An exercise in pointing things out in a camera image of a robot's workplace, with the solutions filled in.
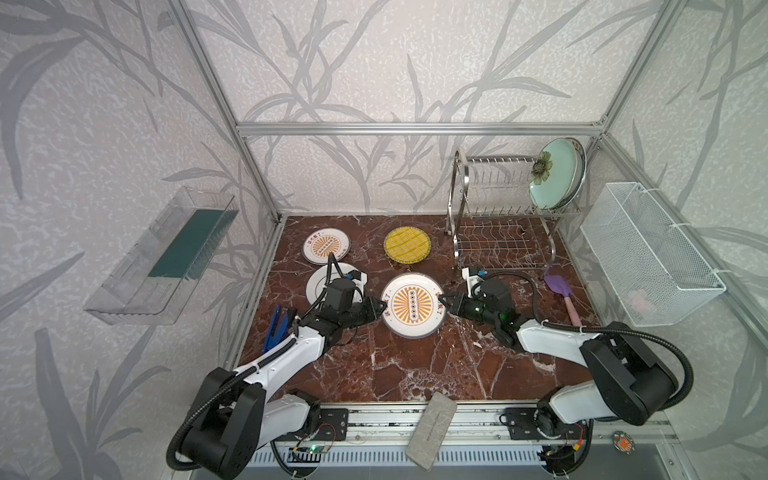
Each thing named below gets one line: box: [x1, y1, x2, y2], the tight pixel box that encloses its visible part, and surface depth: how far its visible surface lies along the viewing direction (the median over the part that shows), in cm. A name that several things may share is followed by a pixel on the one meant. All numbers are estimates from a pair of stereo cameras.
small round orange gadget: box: [612, 430, 636, 455], surface depth 72 cm
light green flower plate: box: [529, 138, 577, 209], surface depth 88 cm
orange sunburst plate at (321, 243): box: [302, 227, 351, 265], surface depth 114 cm
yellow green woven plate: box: [383, 226, 432, 264], surface depth 113 cm
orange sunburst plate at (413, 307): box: [382, 272, 446, 340], surface depth 88 cm
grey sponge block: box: [406, 391, 457, 471], surface depth 72 cm
